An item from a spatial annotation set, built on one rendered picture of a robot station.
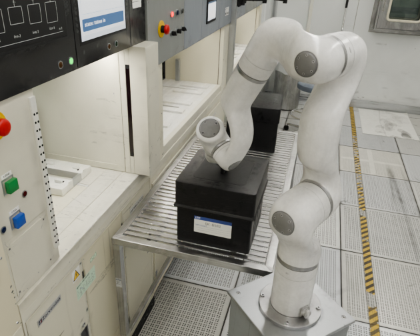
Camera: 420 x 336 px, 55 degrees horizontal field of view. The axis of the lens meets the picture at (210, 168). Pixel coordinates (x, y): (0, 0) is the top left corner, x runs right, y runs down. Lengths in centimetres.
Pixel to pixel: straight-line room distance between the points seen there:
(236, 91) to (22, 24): 53
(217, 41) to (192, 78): 33
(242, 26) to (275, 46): 348
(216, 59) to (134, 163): 146
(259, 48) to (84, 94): 90
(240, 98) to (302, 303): 61
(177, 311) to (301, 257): 129
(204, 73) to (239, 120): 194
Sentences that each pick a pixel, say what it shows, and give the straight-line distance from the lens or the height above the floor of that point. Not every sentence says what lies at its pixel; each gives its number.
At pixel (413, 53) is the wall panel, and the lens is 567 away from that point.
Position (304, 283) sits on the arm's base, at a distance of 121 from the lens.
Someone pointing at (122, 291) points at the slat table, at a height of 50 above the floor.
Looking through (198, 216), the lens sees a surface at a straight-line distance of 145.
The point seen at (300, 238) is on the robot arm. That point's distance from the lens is 104.
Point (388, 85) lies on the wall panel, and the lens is 573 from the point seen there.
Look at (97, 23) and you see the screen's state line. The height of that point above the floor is 151.
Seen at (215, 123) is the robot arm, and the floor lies 128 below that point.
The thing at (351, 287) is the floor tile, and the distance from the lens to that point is 264.
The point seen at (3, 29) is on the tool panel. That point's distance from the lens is 102.
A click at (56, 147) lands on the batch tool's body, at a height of 94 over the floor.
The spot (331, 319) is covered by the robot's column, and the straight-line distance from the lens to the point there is 134.
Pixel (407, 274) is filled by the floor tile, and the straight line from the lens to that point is 288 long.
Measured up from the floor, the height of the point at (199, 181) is 101.
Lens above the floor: 170
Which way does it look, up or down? 28 degrees down
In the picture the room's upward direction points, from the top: 3 degrees clockwise
